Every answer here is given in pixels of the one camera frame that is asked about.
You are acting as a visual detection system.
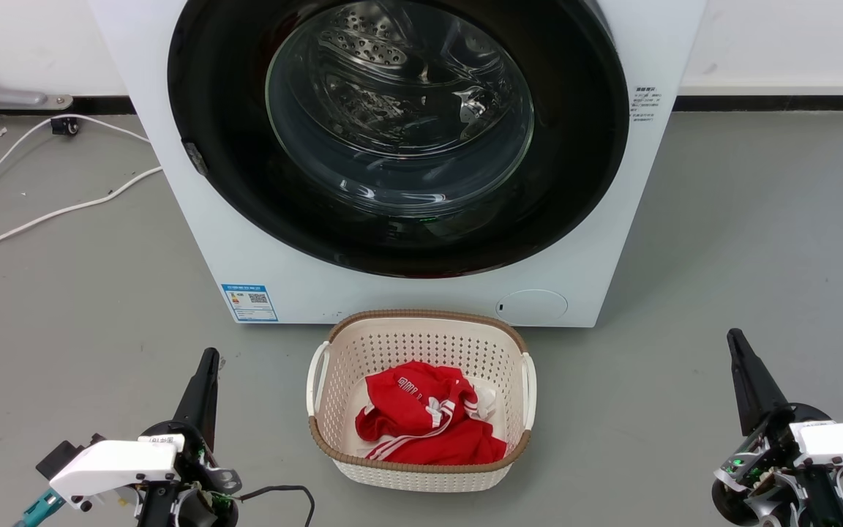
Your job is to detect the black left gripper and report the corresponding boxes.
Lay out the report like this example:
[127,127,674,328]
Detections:
[136,348,244,527]

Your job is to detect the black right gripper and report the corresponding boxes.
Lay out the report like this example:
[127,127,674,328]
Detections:
[711,329,843,527]

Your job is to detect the white front-load washing machine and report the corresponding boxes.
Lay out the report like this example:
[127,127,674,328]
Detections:
[89,0,708,328]

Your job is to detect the black round washer door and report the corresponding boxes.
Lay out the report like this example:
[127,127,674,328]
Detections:
[167,0,630,279]

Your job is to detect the blue energy label sticker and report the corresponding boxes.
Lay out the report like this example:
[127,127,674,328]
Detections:
[221,284,279,323]

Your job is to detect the red garment white stripes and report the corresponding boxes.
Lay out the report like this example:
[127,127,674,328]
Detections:
[355,361,508,466]

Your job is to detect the cream perforated laundry basket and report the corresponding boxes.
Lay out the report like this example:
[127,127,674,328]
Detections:
[307,309,538,493]

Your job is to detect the round white filter cover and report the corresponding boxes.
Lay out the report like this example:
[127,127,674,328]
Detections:
[495,289,569,326]

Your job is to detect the white cloth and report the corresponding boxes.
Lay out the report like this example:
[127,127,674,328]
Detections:
[474,386,500,422]

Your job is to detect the small text sticker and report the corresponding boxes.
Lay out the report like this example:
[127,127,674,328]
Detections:
[632,85,663,123]

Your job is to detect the steel washer drum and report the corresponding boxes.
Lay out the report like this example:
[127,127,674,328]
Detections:
[266,0,536,217]

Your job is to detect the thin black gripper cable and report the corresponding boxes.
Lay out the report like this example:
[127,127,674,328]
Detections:
[237,484,317,527]

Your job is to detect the teal cable connector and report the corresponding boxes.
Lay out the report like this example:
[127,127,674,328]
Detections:
[14,488,65,527]

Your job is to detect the grey wall pipe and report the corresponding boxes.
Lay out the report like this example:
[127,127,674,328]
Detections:
[0,42,75,111]

